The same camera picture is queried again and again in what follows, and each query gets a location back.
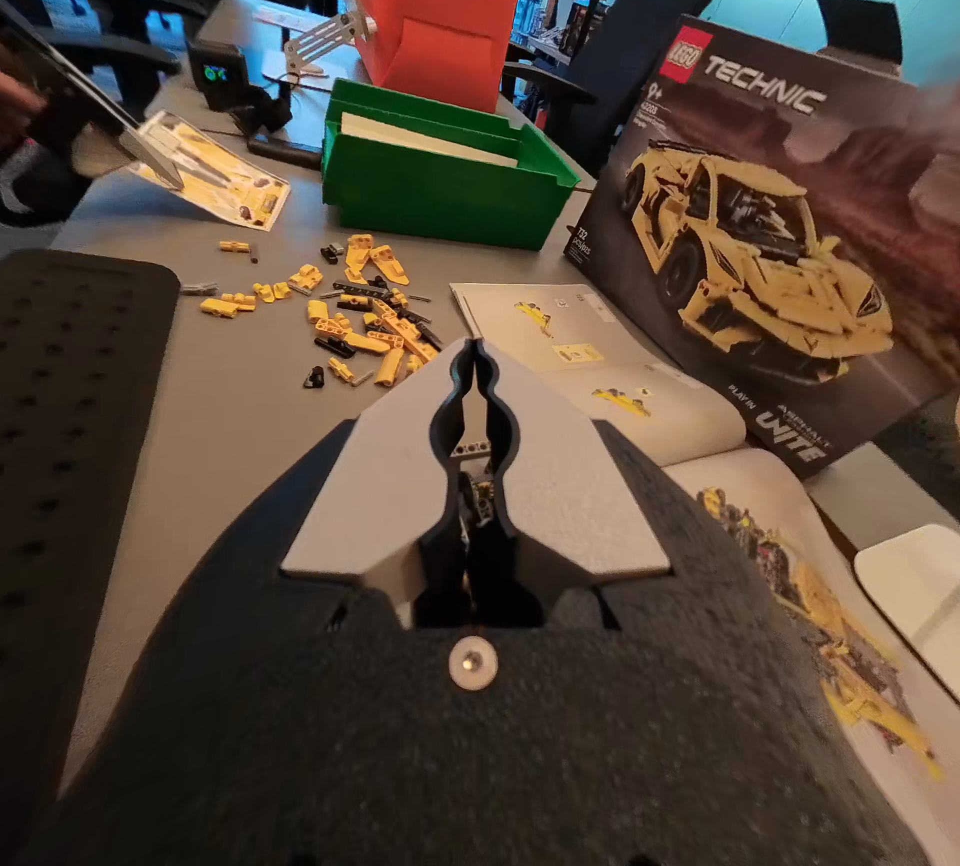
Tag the wooden document stand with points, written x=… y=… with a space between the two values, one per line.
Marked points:
x=915 y=611

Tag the black perforated mat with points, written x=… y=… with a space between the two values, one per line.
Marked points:
x=75 y=476

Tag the grey desk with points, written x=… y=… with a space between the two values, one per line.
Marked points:
x=240 y=386

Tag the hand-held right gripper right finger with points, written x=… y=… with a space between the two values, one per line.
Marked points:
x=585 y=506

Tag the black cylindrical case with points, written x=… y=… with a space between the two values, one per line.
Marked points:
x=285 y=149

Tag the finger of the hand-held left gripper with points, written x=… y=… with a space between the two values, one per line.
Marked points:
x=143 y=146

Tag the red plastic container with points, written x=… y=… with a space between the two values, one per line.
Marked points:
x=443 y=3

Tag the green plastic bin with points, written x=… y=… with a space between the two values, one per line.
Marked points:
x=450 y=198

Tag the person's left hand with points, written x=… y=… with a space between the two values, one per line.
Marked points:
x=18 y=113

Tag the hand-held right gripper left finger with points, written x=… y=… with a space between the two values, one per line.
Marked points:
x=368 y=506

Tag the pile of yellow brick pieces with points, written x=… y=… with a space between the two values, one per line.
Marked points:
x=360 y=311

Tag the toy car box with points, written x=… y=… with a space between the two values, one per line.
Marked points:
x=780 y=236

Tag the patterned paper bag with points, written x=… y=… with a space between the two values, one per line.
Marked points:
x=428 y=138

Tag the open instruction booklet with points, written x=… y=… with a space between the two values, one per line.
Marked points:
x=810 y=611

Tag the black office chair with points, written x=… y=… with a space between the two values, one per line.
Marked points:
x=120 y=41
x=860 y=26
x=645 y=41

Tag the printed paper sheet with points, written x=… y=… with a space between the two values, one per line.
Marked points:
x=218 y=176

